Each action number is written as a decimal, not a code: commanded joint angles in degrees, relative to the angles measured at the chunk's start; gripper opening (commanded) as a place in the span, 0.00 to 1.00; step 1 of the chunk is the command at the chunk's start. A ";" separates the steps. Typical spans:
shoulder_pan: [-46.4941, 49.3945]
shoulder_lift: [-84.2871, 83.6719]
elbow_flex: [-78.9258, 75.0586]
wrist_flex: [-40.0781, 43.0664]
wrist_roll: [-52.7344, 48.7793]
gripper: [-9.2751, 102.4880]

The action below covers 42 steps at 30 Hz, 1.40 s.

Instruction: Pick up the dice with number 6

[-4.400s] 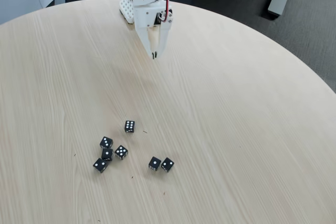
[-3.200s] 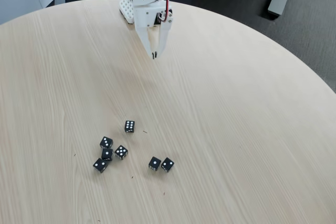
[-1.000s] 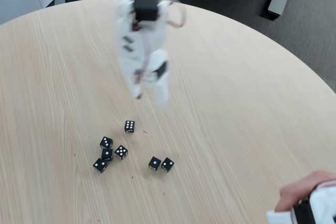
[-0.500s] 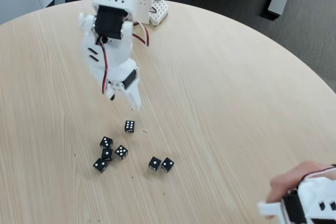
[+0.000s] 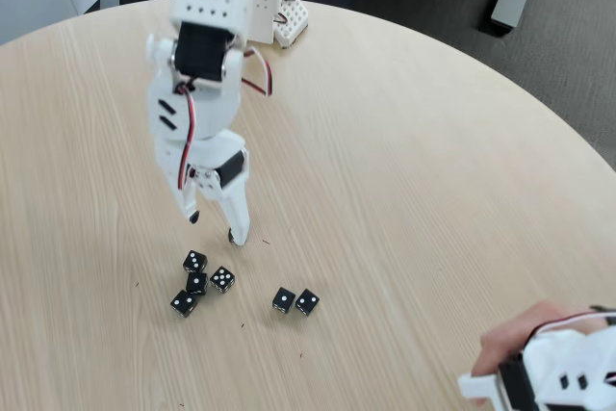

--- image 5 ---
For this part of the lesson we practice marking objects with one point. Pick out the black dice with white pips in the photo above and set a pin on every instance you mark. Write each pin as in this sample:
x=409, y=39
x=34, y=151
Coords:
x=197, y=283

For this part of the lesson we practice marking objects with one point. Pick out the black dice showing three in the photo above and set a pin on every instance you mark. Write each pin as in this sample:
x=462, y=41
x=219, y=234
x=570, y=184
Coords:
x=195, y=262

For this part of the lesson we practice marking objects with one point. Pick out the black dice showing two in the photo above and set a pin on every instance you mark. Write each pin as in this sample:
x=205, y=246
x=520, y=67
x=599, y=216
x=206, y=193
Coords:
x=307, y=302

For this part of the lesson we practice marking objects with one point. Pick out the black dice showing five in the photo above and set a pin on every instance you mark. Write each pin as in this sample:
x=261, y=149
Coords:
x=221, y=278

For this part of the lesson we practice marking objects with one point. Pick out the person's hand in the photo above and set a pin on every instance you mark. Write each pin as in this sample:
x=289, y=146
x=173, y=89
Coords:
x=510, y=341

